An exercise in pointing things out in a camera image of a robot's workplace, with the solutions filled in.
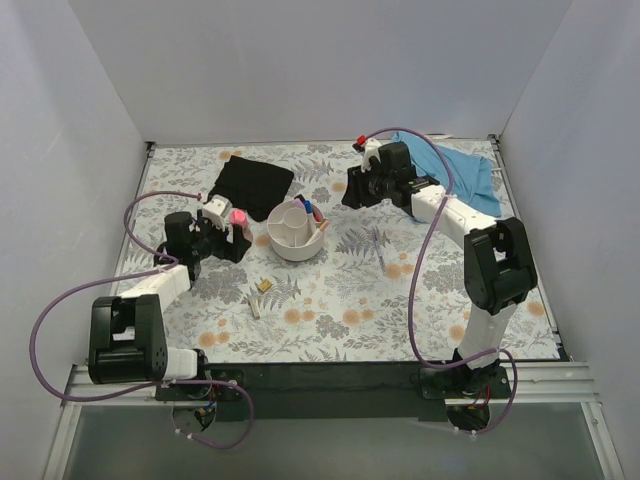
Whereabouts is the pink capped small bottle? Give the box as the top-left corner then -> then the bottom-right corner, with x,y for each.
229,209 -> 249,235

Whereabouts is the orange capped white marker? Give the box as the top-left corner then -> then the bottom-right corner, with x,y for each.
306,219 -> 329,245

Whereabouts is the blue capped white marker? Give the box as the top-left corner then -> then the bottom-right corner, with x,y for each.
303,200 -> 315,221

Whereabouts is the purple highlighter pink cap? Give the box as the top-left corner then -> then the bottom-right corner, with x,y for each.
293,196 -> 305,209

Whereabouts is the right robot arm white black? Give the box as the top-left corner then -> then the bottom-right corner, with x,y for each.
342,136 -> 538,398

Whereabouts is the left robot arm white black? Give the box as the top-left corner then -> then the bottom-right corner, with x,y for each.
88,210 -> 252,400

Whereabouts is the gold binder clip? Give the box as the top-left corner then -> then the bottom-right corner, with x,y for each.
257,279 -> 273,293

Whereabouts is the small beige eraser stick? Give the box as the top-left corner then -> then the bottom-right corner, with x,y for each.
248,297 -> 261,319

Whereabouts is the white round divided organizer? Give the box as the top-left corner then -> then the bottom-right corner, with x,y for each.
267,200 -> 325,262

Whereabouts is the black folded cloth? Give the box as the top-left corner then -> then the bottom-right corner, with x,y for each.
207,155 -> 294,222

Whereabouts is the blue cloth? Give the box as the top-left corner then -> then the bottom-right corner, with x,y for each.
391,132 -> 502,217

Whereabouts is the floral patterned table mat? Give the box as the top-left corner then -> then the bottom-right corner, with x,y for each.
92,139 -> 561,362

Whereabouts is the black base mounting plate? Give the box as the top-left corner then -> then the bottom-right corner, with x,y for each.
155,361 -> 514,429

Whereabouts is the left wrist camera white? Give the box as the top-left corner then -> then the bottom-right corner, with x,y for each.
196,195 -> 232,231

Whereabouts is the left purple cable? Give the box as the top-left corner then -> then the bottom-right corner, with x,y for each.
28,189 -> 255,450

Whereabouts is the aluminium frame rail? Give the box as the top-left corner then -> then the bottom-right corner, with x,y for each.
66,362 -> 600,403

